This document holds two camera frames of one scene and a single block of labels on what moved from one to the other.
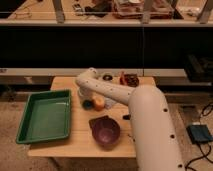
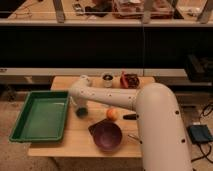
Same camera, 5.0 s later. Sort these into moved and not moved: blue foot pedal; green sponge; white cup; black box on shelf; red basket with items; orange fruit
Moved: orange fruit; green sponge
Not moved: red basket with items; blue foot pedal; black box on shelf; white cup
